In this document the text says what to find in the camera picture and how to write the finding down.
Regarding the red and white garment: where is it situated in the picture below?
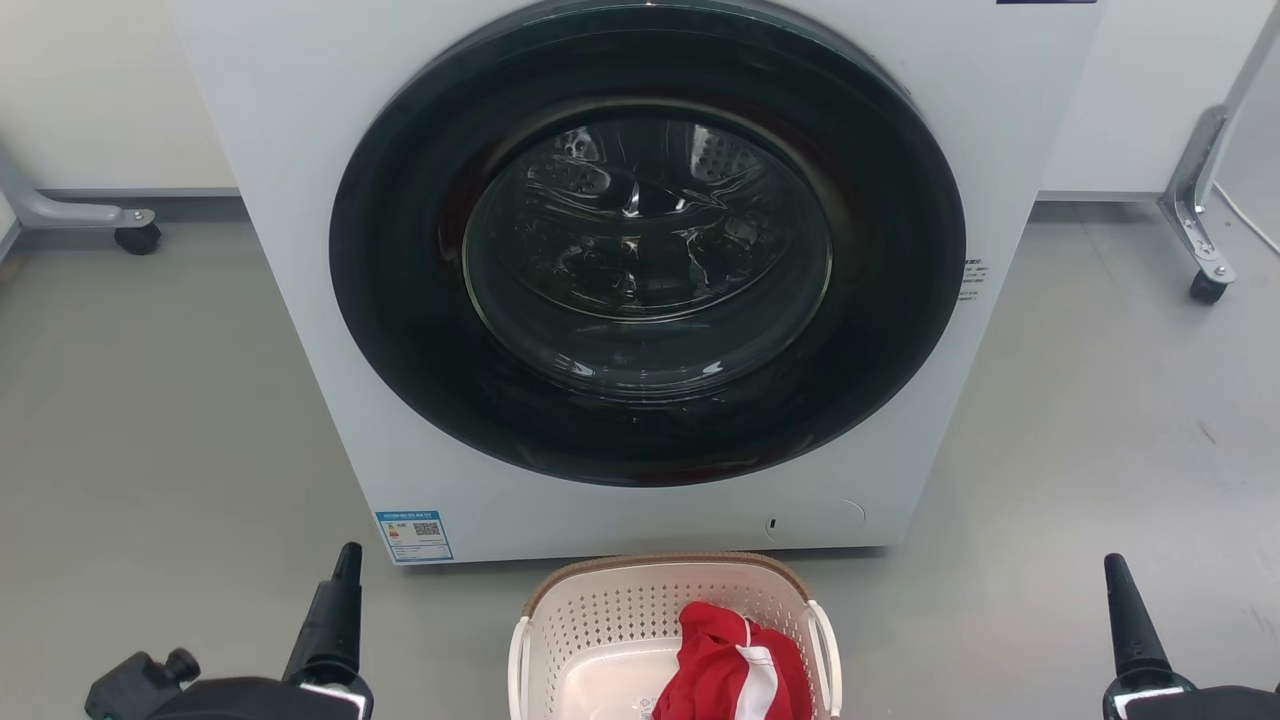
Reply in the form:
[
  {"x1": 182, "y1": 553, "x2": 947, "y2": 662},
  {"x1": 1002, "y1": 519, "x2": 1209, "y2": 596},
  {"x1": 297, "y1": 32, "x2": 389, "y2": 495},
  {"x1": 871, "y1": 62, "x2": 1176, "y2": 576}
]
[{"x1": 652, "y1": 601, "x2": 813, "y2": 720}]

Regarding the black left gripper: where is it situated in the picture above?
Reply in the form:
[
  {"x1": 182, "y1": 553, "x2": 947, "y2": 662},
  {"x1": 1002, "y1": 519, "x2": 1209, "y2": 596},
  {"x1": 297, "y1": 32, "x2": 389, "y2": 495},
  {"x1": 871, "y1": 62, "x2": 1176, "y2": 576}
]
[{"x1": 85, "y1": 542, "x2": 375, "y2": 720}]

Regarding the grey metal frame leg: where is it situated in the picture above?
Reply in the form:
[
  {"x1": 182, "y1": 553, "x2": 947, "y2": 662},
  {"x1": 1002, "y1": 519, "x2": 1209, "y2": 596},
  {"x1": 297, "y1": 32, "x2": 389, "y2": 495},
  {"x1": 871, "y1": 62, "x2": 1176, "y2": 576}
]
[
  {"x1": 1159, "y1": 0, "x2": 1280, "y2": 285},
  {"x1": 0, "y1": 140, "x2": 157, "y2": 230}
]

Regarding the white front-load washing machine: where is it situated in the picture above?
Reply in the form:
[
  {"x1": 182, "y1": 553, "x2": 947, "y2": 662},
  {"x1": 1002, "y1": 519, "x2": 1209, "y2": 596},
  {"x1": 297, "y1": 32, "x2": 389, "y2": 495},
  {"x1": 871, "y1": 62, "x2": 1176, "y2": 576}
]
[{"x1": 168, "y1": 0, "x2": 1105, "y2": 567}]

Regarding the black round washer door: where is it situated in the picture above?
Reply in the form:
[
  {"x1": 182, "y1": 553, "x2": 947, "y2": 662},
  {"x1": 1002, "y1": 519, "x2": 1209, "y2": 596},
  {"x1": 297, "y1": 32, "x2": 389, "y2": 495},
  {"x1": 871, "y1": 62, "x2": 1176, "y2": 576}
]
[{"x1": 329, "y1": 0, "x2": 967, "y2": 488}]

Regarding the cream perforated laundry basket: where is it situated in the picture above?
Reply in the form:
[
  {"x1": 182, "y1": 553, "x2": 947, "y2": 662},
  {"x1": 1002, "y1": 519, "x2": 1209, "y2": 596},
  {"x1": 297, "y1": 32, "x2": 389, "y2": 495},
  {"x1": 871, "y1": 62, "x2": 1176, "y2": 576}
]
[{"x1": 507, "y1": 552, "x2": 844, "y2": 720}]

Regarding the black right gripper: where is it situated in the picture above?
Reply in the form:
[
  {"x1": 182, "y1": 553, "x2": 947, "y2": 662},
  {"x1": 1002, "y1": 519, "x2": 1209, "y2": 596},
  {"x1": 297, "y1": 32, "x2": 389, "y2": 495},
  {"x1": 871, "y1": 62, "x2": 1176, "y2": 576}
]
[{"x1": 1102, "y1": 553, "x2": 1280, "y2": 720}]

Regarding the thin white cable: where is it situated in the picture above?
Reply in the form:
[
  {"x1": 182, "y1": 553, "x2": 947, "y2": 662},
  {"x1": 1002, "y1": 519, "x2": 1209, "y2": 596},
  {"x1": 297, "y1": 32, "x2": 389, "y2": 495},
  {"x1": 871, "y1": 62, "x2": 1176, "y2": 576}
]
[{"x1": 1212, "y1": 180, "x2": 1280, "y2": 257}]

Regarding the blue energy label sticker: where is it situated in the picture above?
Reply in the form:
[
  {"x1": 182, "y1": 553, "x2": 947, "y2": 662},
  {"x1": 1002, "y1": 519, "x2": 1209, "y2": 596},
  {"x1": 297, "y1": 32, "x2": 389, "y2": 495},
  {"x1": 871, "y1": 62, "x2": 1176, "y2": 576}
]
[{"x1": 375, "y1": 510, "x2": 455, "y2": 566}]

